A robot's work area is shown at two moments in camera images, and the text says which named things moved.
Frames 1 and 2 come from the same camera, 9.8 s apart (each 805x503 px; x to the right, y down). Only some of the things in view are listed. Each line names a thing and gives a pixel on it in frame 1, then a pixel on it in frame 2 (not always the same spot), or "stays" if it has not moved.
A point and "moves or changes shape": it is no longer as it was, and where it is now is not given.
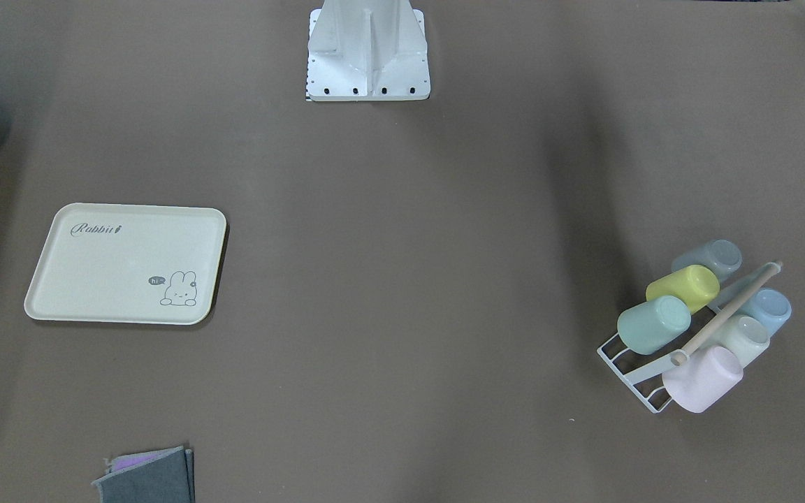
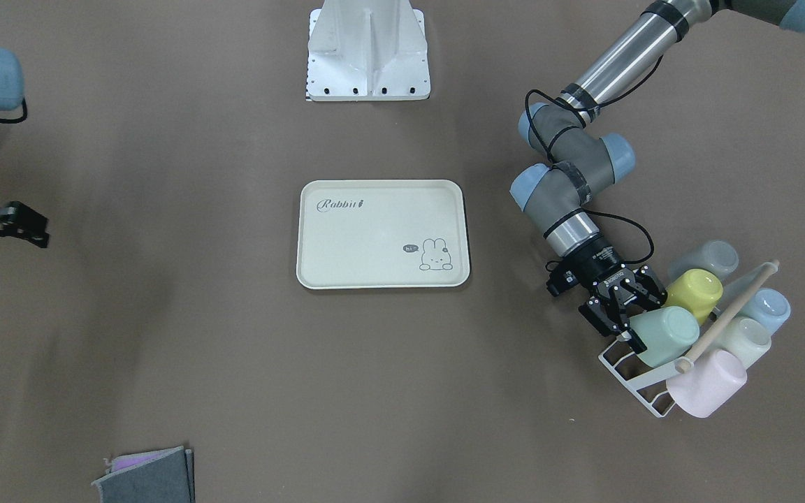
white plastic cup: x=745 y=337 stays
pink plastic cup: x=705 y=379 stays
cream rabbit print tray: x=127 y=263 to x=383 y=234
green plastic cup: x=646 y=327 moves or changes shape
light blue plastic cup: x=771 y=307 stays
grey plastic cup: x=720 y=256 stays
